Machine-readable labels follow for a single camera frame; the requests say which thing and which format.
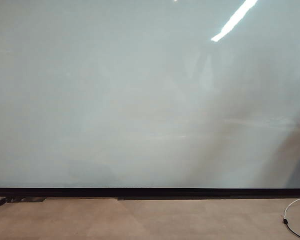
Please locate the long black pen tray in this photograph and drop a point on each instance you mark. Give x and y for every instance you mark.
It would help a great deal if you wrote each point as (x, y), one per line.
(202, 198)

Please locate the large glass whiteboard black frame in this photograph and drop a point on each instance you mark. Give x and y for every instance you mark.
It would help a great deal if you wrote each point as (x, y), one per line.
(130, 95)

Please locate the dark metal mounting bracket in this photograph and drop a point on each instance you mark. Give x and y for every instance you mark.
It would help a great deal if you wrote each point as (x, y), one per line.
(27, 199)

